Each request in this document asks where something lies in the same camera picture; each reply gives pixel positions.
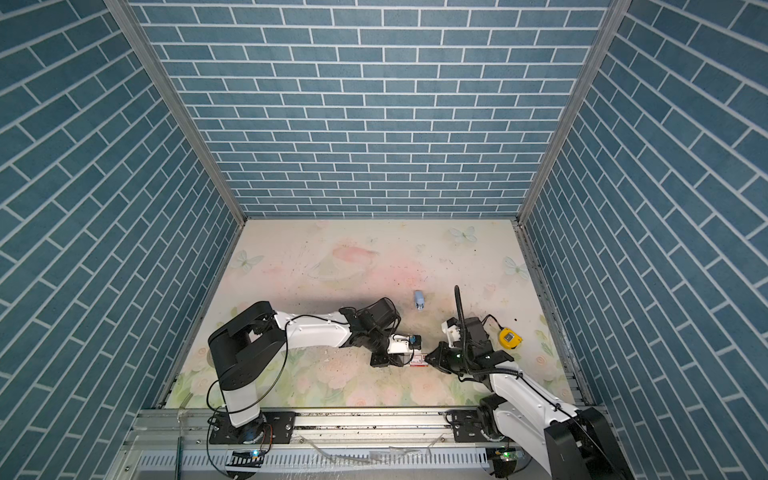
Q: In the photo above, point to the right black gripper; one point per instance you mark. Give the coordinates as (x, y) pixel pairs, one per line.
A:
(441, 360)

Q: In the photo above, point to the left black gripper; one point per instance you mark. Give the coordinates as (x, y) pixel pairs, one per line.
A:
(388, 360)

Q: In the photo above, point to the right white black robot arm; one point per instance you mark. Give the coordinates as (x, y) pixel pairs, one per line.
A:
(569, 442)

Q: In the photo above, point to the yellow tape measure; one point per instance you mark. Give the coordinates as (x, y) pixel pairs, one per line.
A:
(509, 339)

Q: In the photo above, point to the white slotted cable duct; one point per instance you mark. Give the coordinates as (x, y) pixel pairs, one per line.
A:
(311, 460)

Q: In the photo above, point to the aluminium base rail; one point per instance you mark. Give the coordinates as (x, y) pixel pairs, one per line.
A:
(418, 427)

